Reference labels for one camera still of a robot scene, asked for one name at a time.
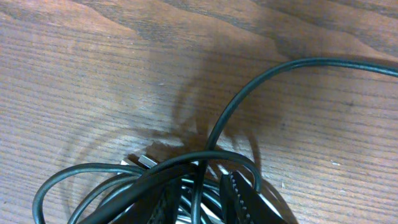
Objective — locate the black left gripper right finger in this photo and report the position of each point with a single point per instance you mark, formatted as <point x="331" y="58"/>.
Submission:
<point x="240" y="203"/>

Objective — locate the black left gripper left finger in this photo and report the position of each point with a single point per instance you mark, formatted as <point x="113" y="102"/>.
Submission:
<point x="158" y="207"/>

